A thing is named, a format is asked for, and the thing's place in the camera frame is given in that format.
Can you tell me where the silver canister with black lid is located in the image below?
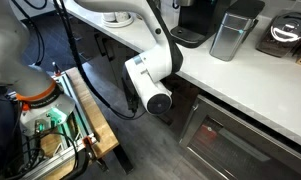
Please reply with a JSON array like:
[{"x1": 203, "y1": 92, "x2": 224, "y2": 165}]
[{"x1": 209, "y1": 0, "x2": 266, "y2": 63}]

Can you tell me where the black coffee maker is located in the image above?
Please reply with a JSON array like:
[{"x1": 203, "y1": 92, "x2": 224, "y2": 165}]
[{"x1": 169, "y1": 0, "x2": 233, "y2": 49}]

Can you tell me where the dark lowest drawer front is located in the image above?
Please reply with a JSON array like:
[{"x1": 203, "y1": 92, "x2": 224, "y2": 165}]
[{"x1": 163, "y1": 109, "x2": 188, "y2": 138}]

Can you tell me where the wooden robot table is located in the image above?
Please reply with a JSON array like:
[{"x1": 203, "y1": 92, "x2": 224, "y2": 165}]
[{"x1": 39, "y1": 66, "x2": 136, "y2": 180}]

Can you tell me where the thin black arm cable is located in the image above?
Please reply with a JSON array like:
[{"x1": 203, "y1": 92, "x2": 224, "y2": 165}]
[{"x1": 9, "y1": 0, "x2": 48, "y2": 67}]

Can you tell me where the black coffee maker cord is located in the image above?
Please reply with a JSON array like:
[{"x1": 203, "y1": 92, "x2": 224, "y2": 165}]
[{"x1": 171, "y1": 0, "x2": 182, "y2": 10}]

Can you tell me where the green plastic base bracket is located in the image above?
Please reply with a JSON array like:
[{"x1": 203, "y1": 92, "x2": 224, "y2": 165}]
[{"x1": 34, "y1": 108, "x2": 74, "y2": 134}]

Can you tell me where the black base cable bundle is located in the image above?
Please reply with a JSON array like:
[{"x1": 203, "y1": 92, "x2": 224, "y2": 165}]
[{"x1": 0, "y1": 124, "x2": 91, "y2": 180}]

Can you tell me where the dark cabinet drawer unit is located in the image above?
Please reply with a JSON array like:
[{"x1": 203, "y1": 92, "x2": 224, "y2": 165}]
[{"x1": 68, "y1": 19, "x2": 103, "y2": 64}]

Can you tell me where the dark cabinet door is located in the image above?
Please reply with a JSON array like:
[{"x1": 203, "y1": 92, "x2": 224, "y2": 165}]
[{"x1": 94, "y1": 31, "x2": 138, "y2": 101}]

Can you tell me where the dark middle-size drawer front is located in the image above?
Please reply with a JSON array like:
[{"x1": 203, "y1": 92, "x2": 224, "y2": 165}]
[{"x1": 166, "y1": 89, "x2": 195, "y2": 118}]

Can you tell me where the orange black clamp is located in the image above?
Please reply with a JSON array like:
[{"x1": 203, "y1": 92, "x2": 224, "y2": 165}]
[
  {"x1": 50, "y1": 60, "x2": 63, "y2": 78},
  {"x1": 81, "y1": 134, "x2": 110, "y2": 174}
]

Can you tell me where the aluminium profile frame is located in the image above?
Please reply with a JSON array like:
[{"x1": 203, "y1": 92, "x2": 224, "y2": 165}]
[{"x1": 4, "y1": 71, "x2": 101, "y2": 180}]

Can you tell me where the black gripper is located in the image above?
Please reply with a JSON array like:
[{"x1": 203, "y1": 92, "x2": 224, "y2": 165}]
[{"x1": 122, "y1": 68, "x2": 140, "y2": 113}]

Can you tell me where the white round cup holder plate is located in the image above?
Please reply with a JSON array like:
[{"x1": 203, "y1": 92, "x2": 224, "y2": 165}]
[{"x1": 100, "y1": 12, "x2": 135, "y2": 29}]

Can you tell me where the dark drawer with white box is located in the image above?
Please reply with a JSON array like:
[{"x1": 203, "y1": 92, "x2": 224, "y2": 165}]
[{"x1": 161, "y1": 73, "x2": 200, "y2": 101}]

